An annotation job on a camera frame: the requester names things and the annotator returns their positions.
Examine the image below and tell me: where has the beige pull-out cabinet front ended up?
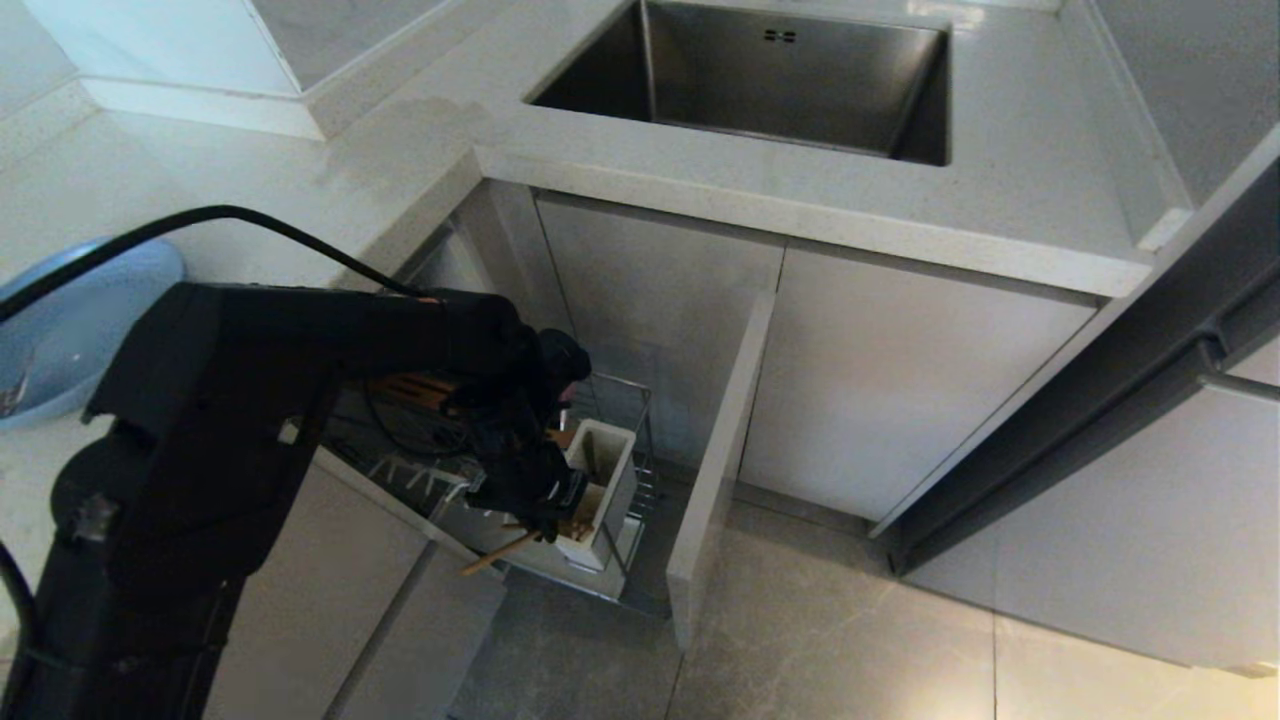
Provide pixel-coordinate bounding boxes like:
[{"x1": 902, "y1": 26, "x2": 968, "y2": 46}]
[{"x1": 667, "y1": 290, "x2": 777, "y2": 651}]

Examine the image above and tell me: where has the white drip tray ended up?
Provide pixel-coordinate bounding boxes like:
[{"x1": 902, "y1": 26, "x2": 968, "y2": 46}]
[{"x1": 435, "y1": 485, "x2": 646, "y2": 603}]

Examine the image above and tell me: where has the white two-compartment cutlery holder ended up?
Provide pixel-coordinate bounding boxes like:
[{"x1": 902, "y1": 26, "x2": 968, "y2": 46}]
[{"x1": 555, "y1": 418, "x2": 639, "y2": 575}]

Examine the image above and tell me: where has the small beige drawer front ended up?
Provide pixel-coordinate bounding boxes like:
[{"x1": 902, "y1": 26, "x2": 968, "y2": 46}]
[{"x1": 328, "y1": 543, "x2": 508, "y2": 720}]

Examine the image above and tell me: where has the large beige drawer front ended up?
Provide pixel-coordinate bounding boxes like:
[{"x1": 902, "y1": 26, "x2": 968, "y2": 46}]
[{"x1": 205, "y1": 450, "x2": 441, "y2": 720}]

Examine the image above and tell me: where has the narrow beige cabinet door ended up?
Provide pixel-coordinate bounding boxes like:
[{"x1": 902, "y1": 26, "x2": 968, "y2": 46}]
[{"x1": 537, "y1": 195, "x2": 786, "y2": 471}]

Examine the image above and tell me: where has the wide beige cabinet door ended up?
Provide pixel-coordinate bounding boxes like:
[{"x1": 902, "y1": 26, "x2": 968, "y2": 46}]
[{"x1": 738, "y1": 245, "x2": 1098, "y2": 523}]

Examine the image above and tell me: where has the blue round plate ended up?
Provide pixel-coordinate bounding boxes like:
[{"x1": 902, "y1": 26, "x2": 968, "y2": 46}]
[{"x1": 0, "y1": 237, "x2": 187, "y2": 431}]

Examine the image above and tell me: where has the stainless steel sink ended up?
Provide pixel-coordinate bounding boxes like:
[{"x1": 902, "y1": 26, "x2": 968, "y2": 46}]
[{"x1": 527, "y1": 0, "x2": 949, "y2": 169}]

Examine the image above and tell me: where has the white appliance front panel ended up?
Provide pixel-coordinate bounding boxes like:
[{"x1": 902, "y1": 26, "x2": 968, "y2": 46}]
[{"x1": 903, "y1": 335, "x2": 1280, "y2": 681}]

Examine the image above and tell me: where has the chrome wire pull-out rack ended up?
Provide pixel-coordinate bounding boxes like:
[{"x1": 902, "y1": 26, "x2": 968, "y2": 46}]
[{"x1": 320, "y1": 318, "x2": 663, "y2": 611}]

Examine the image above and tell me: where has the dark grey door frame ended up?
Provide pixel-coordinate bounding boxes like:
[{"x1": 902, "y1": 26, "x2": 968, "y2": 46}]
[{"x1": 868, "y1": 150, "x2": 1280, "y2": 578}]

